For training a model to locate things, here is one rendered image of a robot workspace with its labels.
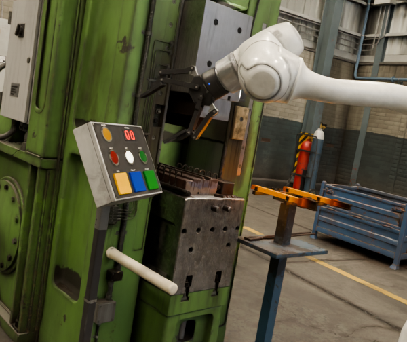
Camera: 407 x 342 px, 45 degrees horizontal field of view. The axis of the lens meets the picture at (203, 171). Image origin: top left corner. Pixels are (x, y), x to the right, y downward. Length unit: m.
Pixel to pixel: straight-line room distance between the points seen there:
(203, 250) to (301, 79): 1.39
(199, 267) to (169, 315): 0.25
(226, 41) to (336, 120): 9.29
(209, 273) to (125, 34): 1.15
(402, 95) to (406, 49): 10.05
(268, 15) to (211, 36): 0.55
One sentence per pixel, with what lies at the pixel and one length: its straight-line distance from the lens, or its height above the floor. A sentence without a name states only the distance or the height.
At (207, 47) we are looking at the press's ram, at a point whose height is 1.57.
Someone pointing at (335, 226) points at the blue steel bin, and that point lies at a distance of 6.10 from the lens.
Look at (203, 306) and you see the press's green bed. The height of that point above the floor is 0.38.
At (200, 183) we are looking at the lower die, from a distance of 2.26.
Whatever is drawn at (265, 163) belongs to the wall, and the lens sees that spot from 10.24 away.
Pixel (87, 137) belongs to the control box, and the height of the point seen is 1.15.
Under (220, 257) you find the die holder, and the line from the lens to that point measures 2.40.
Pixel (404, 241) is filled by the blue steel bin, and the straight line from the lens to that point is 5.73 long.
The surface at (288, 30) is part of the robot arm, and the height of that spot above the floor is 1.51.
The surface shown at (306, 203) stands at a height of 0.96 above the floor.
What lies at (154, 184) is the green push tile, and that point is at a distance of 1.88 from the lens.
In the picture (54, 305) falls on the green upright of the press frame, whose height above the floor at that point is 0.25.
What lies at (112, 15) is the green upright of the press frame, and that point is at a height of 1.66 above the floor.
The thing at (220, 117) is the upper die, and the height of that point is 1.29.
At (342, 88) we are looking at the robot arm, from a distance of 1.12.
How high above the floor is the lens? 1.29
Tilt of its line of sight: 7 degrees down
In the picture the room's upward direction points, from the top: 9 degrees clockwise
